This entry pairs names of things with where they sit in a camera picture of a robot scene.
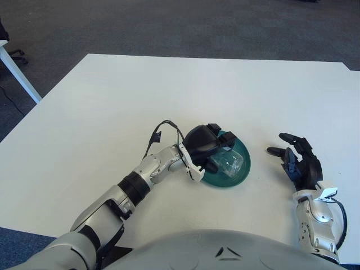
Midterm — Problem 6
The thin black floor cable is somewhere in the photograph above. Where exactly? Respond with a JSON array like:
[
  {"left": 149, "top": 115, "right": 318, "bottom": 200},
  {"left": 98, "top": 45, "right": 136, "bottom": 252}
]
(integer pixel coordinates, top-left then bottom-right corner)
[{"left": 0, "top": 85, "right": 28, "bottom": 116}]

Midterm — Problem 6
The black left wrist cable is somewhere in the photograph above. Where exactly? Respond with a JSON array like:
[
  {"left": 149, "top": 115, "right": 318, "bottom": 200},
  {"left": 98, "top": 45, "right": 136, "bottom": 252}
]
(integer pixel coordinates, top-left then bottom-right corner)
[{"left": 143, "top": 120, "right": 186, "bottom": 158}]

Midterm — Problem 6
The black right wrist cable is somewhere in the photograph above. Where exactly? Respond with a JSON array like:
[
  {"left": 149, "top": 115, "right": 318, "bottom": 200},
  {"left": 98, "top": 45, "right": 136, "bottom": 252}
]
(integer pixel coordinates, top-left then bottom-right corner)
[{"left": 327, "top": 198, "right": 348, "bottom": 251}]

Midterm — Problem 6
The teal round plate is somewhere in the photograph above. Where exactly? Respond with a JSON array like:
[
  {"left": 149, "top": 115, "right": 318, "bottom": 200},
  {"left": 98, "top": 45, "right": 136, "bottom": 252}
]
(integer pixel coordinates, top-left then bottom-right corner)
[{"left": 185, "top": 126, "right": 252, "bottom": 190}]

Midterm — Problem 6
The grey robot torso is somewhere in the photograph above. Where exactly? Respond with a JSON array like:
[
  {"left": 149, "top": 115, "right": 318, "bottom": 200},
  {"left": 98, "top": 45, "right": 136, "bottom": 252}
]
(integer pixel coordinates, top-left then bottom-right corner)
[{"left": 103, "top": 229, "right": 360, "bottom": 270}]

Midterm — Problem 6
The clear plastic bottle blue label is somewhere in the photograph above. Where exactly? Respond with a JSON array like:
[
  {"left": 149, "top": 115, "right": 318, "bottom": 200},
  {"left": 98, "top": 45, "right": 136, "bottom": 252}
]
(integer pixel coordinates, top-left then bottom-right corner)
[{"left": 209, "top": 146, "right": 245, "bottom": 178}]

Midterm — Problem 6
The white side table with leg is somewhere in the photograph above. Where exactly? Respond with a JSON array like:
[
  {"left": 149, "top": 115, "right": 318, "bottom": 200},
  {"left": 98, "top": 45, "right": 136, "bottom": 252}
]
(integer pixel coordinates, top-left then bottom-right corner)
[{"left": 0, "top": 39, "right": 42, "bottom": 104}]

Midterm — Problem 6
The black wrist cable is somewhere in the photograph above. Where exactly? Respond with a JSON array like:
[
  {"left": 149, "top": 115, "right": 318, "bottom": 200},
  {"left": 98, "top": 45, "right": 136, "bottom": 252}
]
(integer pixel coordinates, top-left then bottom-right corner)
[
  {"left": 143, "top": 120, "right": 186, "bottom": 158},
  {"left": 327, "top": 198, "right": 348, "bottom": 251}
]

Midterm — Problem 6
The black office chair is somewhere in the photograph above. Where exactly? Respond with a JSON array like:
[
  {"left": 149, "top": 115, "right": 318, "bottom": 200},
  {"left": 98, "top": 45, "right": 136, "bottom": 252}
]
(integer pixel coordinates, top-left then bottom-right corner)
[{"left": 0, "top": 18, "right": 9, "bottom": 40}]

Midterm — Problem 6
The black office chair base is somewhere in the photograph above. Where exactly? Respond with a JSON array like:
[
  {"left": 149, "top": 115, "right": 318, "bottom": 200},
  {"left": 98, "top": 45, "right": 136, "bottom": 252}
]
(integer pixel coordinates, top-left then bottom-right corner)
[{"left": 8, "top": 49, "right": 29, "bottom": 65}]

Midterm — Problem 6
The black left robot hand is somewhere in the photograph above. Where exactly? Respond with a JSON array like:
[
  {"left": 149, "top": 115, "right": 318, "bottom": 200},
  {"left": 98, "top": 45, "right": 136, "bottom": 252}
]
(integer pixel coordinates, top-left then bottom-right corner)
[{"left": 182, "top": 123, "right": 236, "bottom": 173}]

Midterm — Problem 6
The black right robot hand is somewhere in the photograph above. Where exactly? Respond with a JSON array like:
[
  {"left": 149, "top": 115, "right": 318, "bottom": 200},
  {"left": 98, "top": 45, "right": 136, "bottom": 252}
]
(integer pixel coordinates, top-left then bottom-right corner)
[{"left": 266, "top": 132, "right": 323, "bottom": 190}]

